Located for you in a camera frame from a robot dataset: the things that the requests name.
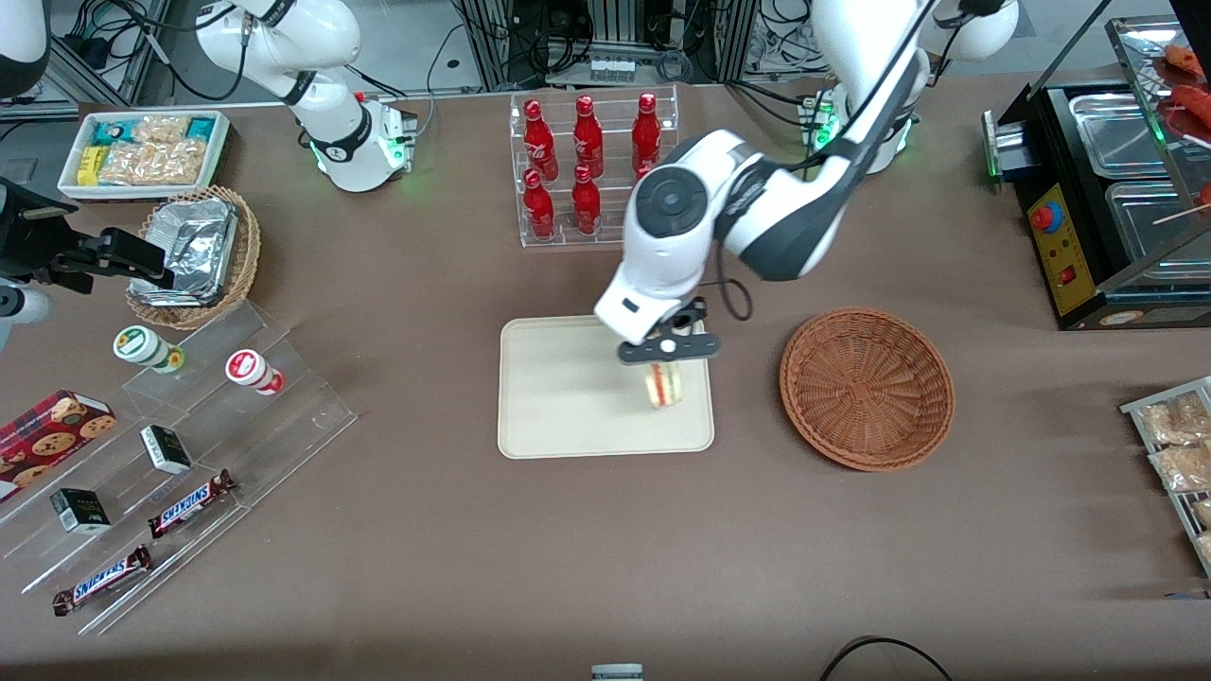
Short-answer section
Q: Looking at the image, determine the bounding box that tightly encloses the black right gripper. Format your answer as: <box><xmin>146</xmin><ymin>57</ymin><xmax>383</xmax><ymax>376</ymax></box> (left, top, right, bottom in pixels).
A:
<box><xmin>0</xmin><ymin>180</ymin><xmax>177</xmax><ymax>294</ymax></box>

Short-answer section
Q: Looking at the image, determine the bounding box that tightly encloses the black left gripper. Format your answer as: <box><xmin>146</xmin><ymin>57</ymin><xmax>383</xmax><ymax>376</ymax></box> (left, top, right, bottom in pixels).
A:
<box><xmin>660</xmin><ymin>296</ymin><xmax>710</xmax><ymax>340</ymax></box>

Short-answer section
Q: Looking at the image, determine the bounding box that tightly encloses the triangular sandwich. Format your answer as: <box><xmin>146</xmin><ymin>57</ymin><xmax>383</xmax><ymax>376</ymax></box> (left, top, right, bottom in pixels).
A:
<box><xmin>643</xmin><ymin>364</ymin><xmax>685</xmax><ymax>410</ymax></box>

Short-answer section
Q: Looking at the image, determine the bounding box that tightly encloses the light tan wicker basket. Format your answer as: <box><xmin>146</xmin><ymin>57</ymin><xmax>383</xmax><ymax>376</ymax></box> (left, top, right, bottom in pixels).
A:
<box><xmin>126</xmin><ymin>185</ymin><xmax>262</xmax><ymax>331</ymax></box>

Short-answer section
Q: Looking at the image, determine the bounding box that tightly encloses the cream plastic tray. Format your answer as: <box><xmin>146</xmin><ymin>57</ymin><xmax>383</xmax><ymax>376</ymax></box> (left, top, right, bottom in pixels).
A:
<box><xmin>498</xmin><ymin>316</ymin><xmax>716</xmax><ymax>461</ymax></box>

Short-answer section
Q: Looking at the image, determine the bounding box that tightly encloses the brown round wicker basket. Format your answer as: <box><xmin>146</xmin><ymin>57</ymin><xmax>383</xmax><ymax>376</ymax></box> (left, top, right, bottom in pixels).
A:
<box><xmin>779</xmin><ymin>307</ymin><xmax>957</xmax><ymax>473</ymax></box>

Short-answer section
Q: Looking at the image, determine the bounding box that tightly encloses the silver foil container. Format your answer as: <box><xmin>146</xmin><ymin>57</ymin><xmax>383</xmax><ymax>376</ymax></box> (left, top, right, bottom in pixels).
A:
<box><xmin>128</xmin><ymin>272</ymin><xmax>228</xmax><ymax>309</ymax></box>
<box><xmin>142</xmin><ymin>197</ymin><xmax>239</xmax><ymax>283</ymax></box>

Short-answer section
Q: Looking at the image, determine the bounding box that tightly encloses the green lid white cup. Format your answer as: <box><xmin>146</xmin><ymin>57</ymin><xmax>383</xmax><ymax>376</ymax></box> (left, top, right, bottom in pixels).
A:
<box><xmin>113</xmin><ymin>325</ymin><xmax>185</xmax><ymax>375</ymax></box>

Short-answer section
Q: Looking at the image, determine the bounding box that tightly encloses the large clear cracker bag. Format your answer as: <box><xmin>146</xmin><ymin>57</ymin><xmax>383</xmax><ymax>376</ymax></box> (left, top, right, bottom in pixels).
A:
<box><xmin>99</xmin><ymin>140</ymin><xmax>207</xmax><ymax>187</ymax></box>

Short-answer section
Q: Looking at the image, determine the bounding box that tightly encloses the small clear cracker bag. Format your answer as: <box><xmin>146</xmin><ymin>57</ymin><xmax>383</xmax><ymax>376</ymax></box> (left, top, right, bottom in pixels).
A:
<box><xmin>132</xmin><ymin>113</ymin><xmax>190</xmax><ymax>145</ymax></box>

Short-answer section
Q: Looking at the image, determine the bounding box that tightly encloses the white rectangular snack bin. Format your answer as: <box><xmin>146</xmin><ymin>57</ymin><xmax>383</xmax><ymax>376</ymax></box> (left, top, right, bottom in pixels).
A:
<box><xmin>57</xmin><ymin>110</ymin><xmax>233</xmax><ymax>202</ymax></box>

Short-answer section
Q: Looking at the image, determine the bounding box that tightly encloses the red cola bottle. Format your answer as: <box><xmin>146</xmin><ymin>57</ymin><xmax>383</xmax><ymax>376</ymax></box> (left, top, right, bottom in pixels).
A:
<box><xmin>632</xmin><ymin>92</ymin><xmax>662</xmax><ymax>174</ymax></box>
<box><xmin>523</xmin><ymin>99</ymin><xmax>559</xmax><ymax>183</ymax></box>
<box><xmin>572</xmin><ymin>95</ymin><xmax>605</xmax><ymax>179</ymax></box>
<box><xmin>571</xmin><ymin>164</ymin><xmax>603</xmax><ymax>236</ymax></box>
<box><xmin>523</xmin><ymin>168</ymin><xmax>557</xmax><ymax>240</ymax></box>

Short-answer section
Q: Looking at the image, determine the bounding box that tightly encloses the red lid white cup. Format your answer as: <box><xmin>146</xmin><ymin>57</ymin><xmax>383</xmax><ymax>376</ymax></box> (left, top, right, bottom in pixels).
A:
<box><xmin>225</xmin><ymin>349</ymin><xmax>286</xmax><ymax>396</ymax></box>

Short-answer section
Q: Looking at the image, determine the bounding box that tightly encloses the clear acrylic bottle rack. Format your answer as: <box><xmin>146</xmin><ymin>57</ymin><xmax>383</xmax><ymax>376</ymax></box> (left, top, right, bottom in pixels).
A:
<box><xmin>509</xmin><ymin>85</ymin><xmax>680</xmax><ymax>249</ymax></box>

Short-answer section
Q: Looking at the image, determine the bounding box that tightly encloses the small black carton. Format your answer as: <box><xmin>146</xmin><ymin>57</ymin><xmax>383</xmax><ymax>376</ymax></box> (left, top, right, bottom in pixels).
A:
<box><xmin>140</xmin><ymin>425</ymin><xmax>194</xmax><ymax>476</ymax></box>
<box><xmin>49</xmin><ymin>488</ymin><xmax>113</xmax><ymax>535</ymax></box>

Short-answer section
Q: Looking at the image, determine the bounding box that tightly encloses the red cookie box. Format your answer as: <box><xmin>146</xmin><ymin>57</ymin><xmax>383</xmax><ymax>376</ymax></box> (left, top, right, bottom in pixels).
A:
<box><xmin>0</xmin><ymin>389</ymin><xmax>118</xmax><ymax>498</ymax></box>

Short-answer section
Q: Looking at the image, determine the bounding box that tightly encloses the clear acrylic stepped shelf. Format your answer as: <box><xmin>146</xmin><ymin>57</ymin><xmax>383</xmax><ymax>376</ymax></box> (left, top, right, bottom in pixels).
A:
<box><xmin>0</xmin><ymin>301</ymin><xmax>359</xmax><ymax>637</ymax></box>

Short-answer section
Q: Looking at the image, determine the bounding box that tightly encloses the Snickers bar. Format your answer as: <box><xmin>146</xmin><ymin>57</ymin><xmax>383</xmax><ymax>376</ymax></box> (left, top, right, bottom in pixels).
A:
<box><xmin>148</xmin><ymin>469</ymin><xmax>237</xmax><ymax>540</ymax></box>
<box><xmin>52</xmin><ymin>545</ymin><xmax>153</xmax><ymax>618</ymax></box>

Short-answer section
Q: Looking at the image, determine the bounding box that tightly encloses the black food warmer machine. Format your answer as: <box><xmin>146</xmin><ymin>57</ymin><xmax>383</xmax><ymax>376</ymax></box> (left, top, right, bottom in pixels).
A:
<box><xmin>982</xmin><ymin>0</ymin><xmax>1211</xmax><ymax>332</ymax></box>

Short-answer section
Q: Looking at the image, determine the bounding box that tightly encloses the steel warmer pan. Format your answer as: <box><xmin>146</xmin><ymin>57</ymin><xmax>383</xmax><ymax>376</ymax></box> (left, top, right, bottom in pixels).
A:
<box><xmin>1103</xmin><ymin>180</ymin><xmax>1211</xmax><ymax>287</ymax></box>
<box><xmin>1067</xmin><ymin>91</ymin><xmax>1176</xmax><ymax>179</ymax></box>

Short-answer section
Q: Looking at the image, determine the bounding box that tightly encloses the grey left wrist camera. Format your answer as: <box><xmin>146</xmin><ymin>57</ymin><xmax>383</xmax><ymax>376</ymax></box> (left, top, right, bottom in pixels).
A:
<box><xmin>618</xmin><ymin>334</ymin><xmax>722</xmax><ymax>367</ymax></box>

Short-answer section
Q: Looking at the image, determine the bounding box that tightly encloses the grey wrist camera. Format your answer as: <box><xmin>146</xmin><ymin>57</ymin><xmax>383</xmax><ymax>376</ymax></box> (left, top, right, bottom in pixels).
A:
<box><xmin>0</xmin><ymin>282</ymin><xmax>55</xmax><ymax>353</ymax></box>
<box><xmin>618</xmin><ymin>334</ymin><xmax>722</xmax><ymax>367</ymax></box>

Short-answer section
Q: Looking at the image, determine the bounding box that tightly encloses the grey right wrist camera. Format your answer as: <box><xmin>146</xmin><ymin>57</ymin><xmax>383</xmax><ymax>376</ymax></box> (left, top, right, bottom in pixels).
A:
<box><xmin>0</xmin><ymin>282</ymin><xmax>55</xmax><ymax>353</ymax></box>

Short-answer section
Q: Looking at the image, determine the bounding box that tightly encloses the aluminium equipment frame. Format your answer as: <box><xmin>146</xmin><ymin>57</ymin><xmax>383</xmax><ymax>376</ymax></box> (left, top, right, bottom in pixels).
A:
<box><xmin>459</xmin><ymin>0</ymin><xmax>758</xmax><ymax>91</ymax></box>

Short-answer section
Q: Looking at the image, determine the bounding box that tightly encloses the black cable loop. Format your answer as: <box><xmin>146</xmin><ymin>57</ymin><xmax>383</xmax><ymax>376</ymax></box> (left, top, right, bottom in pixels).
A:
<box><xmin>818</xmin><ymin>637</ymin><xmax>955</xmax><ymax>681</ymax></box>

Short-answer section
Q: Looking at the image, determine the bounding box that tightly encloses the grey wire rack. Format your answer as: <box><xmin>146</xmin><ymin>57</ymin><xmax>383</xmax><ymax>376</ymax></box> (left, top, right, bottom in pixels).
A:
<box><xmin>1120</xmin><ymin>376</ymin><xmax>1211</xmax><ymax>580</ymax></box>

